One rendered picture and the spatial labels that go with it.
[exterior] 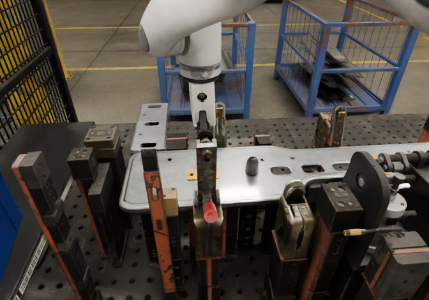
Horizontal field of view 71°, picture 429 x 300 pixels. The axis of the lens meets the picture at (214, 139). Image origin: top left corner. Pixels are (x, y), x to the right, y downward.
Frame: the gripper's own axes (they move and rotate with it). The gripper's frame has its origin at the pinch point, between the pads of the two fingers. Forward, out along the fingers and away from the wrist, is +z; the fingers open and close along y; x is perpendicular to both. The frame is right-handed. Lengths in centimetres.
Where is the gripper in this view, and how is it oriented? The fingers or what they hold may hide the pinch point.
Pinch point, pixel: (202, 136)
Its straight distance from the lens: 70.0
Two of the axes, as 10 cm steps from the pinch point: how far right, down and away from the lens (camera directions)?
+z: 0.0, 8.3, 5.6
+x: -10.0, 0.5, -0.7
